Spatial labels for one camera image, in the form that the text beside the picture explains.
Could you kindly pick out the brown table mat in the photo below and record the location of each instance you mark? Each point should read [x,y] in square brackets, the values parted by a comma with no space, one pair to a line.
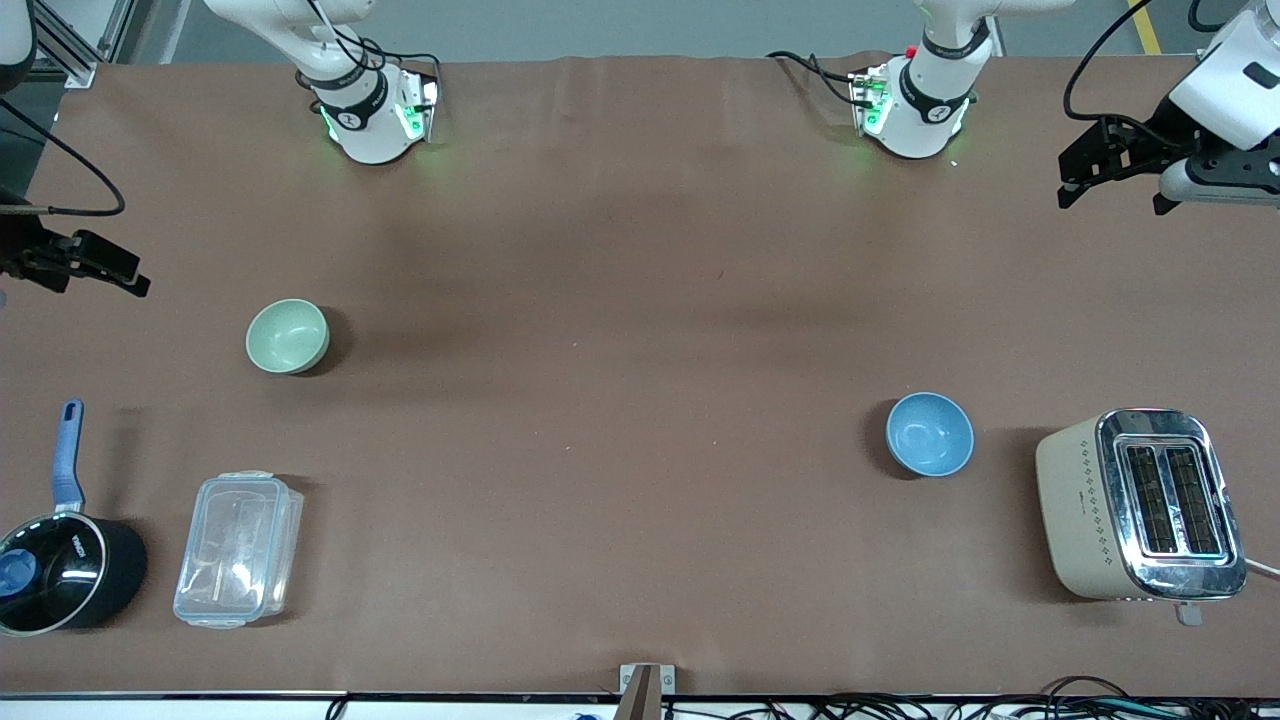
[640,250]

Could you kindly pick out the clear plastic food container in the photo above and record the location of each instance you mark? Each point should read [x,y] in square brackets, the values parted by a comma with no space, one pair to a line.
[238,550]

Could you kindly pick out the right arm base metal bracket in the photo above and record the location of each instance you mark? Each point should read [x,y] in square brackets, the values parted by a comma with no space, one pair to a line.
[418,108]

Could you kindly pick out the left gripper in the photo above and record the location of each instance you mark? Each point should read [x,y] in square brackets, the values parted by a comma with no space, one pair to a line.
[1147,133]

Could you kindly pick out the green bowl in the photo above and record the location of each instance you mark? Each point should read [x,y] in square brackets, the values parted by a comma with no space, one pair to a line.
[287,337]

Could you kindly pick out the aluminium frame profile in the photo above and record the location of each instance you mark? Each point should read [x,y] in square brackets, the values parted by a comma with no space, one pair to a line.
[75,40]

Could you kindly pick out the beige chrome toaster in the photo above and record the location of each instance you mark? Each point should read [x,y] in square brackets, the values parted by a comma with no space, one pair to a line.
[1085,510]

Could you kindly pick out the glass lid blue knob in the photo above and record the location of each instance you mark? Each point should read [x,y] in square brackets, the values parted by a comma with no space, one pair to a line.
[55,580]

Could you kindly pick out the blue bowl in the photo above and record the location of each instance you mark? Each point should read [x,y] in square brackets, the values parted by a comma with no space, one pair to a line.
[930,434]

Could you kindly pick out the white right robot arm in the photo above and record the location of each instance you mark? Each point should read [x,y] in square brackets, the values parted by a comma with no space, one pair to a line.
[365,130]

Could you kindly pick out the left arm base metal bracket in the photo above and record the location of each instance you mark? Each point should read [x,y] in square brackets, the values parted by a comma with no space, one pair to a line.
[870,100]

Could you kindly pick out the metal plate with brown post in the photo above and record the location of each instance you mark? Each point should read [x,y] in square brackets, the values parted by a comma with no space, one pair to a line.
[645,690]

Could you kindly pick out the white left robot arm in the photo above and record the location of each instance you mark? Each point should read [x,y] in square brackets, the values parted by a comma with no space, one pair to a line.
[925,125]

